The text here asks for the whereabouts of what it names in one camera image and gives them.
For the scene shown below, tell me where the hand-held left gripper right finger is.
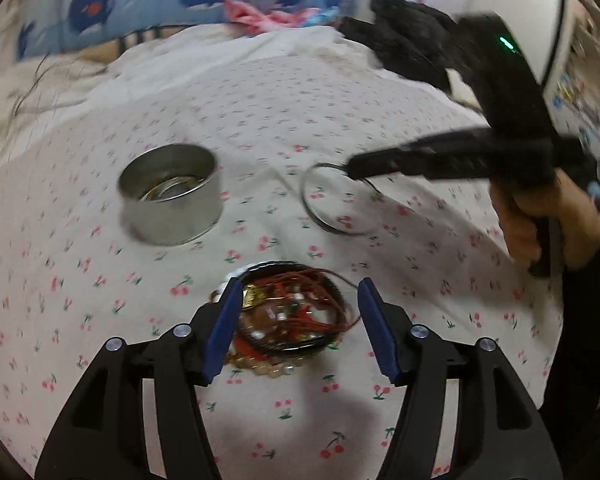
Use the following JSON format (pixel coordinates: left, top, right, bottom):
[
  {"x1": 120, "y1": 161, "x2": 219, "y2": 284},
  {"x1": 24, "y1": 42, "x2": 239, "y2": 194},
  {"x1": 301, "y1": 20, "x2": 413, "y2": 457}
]
[{"x1": 357, "y1": 277, "x2": 563, "y2": 480}]

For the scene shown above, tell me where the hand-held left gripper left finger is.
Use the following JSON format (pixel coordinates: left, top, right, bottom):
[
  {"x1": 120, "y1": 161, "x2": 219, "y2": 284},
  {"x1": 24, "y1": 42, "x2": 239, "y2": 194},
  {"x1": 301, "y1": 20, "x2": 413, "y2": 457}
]
[{"x1": 34, "y1": 277, "x2": 246, "y2": 480}]

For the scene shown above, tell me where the cherry print bed sheet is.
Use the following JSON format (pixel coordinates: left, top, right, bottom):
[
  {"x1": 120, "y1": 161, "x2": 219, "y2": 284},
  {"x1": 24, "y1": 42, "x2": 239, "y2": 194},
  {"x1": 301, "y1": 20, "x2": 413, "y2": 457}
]
[{"x1": 0, "y1": 55, "x2": 573, "y2": 480}]

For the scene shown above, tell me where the person's dark clothing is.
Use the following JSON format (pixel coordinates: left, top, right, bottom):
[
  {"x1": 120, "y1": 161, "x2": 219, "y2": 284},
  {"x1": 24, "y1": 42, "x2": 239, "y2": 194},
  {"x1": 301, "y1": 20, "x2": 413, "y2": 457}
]
[{"x1": 542, "y1": 260, "x2": 600, "y2": 466}]

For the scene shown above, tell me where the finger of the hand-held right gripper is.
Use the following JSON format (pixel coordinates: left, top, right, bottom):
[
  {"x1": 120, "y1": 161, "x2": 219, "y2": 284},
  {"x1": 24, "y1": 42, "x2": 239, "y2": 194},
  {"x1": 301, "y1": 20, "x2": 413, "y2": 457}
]
[
  {"x1": 346, "y1": 146, "x2": 496, "y2": 182},
  {"x1": 400, "y1": 128, "x2": 497, "y2": 154}
]

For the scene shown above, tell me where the black garment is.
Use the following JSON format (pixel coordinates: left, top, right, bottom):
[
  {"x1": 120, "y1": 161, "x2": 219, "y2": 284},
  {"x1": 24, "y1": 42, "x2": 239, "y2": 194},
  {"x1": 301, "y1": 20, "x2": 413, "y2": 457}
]
[{"x1": 339, "y1": 0, "x2": 462, "y2": 97}]

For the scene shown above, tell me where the thin black cable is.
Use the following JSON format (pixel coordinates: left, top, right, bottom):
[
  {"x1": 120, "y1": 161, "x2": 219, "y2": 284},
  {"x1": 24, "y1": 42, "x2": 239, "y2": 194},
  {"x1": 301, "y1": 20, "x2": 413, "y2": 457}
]
[{"x1": 7, "y1": 49, "x2": 93, "y2": 128}]

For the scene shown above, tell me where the silver bangle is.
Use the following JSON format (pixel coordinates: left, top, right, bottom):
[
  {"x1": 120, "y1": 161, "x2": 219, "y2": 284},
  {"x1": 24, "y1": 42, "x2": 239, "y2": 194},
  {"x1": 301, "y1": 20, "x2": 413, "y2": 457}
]
[
  {"x1": 141, "y1": 175, "x2": 203, "y2": 202},
  {"x1": 301, "y1": 161, "x2": 382, "y2": 235}
]

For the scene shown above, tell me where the yellow black striped pillow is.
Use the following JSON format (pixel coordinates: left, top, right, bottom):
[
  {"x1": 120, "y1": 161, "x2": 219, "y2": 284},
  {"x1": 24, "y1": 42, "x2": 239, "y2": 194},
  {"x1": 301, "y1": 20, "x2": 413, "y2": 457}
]
[{"x1": 117, "y1": 25, "x2": 183, "y2": 48}]

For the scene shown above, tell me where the round metal tin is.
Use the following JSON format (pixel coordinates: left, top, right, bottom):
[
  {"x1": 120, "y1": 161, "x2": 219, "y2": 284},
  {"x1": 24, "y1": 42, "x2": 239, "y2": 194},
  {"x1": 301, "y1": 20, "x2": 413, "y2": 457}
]
[{"x1": 118, "y1": 143, "x2": 224, "y2": 247}]

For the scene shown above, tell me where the pink crumpled cloth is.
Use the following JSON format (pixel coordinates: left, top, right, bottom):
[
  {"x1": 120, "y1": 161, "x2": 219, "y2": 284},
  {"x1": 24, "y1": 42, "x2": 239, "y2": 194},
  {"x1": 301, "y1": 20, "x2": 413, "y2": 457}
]
[{"x1": 223, "y1": 0, "x2": 342, "y2": 37}]

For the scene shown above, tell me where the amber bead bracelet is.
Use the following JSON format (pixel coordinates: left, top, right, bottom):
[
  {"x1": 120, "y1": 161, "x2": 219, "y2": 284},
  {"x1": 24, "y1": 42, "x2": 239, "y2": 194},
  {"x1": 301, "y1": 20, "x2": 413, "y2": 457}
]
[{"x1": 209, "y1": 287, "x2": 342, "y2": 377}]

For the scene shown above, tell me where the white striped quilt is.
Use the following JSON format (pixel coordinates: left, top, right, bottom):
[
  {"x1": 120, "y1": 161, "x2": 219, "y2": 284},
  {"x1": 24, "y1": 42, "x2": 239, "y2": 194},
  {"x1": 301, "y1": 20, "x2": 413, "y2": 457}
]
[{"x1": 0, "y1": 24, "x2": 381, "y2": 166}]

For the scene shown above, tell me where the person's right hand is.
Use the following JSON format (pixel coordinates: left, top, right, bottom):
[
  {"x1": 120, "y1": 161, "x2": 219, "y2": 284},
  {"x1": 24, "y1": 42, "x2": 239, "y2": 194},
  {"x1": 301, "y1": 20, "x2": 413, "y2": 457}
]
[{"x1": 491, "y1": 170, "x2": 600, "y2": 272}]

